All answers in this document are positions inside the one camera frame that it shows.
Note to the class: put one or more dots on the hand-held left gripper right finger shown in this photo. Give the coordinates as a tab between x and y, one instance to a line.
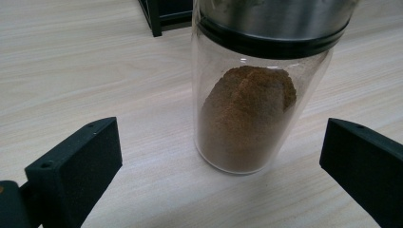
367	164

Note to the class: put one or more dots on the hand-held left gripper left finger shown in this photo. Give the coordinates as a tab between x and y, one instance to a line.
72	171

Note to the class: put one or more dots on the steel-lid glass jar brown powder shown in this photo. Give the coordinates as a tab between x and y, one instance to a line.
247	120

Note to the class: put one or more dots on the black metal two-tier rack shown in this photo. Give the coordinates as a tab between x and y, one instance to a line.
155	19

